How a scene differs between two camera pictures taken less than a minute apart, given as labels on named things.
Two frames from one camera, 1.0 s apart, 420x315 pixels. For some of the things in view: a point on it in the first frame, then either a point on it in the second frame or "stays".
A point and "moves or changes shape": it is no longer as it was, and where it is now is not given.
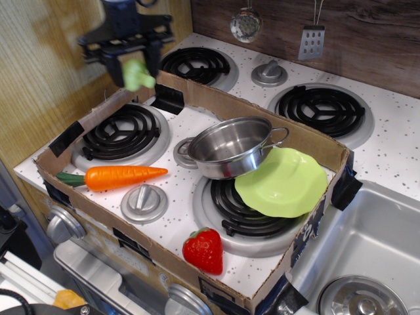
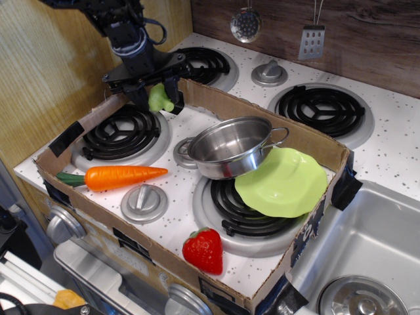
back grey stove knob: x=270 y=75 stays
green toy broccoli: x=135 y=75 moves or changes shape
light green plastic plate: x=290 y=184 stays
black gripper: x=125 y=30 to x=148 y=65
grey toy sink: x=376 y=232 stays
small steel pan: x=231 y=147 stays
